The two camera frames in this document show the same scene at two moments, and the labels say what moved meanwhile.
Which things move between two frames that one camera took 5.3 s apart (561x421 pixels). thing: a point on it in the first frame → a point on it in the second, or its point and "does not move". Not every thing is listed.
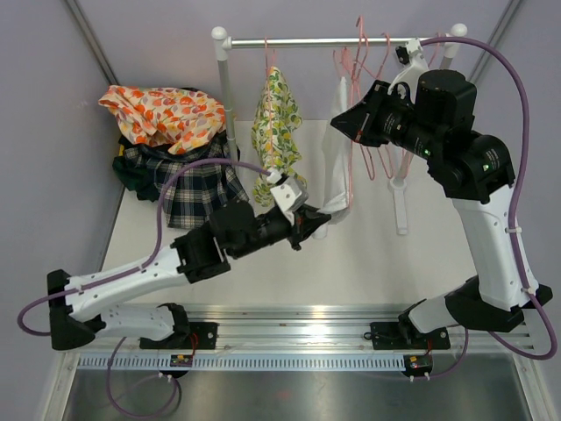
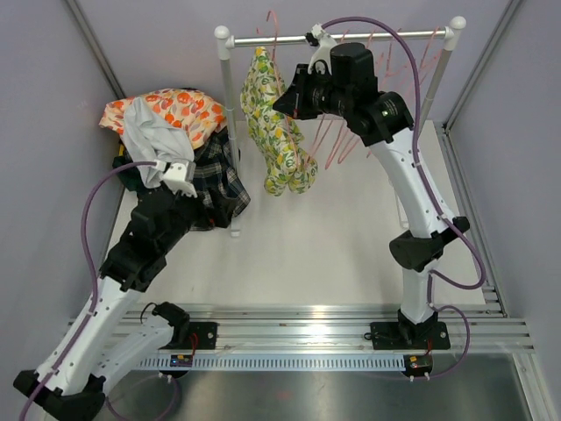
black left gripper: x=308 y=217 → x=219 y=215
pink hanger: x=344 y=67 → x=317 y=144
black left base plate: x=201 y=336 does not move
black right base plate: x=388 y=336 does not move
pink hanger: x=358 y=81 → x=339 y=132
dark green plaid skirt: x=140 y=179 does not move
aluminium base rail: x=315 y=329 does not move
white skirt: x=336 y=166 → x=153 y=138
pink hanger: x=361 y=146 → x=391 y=74
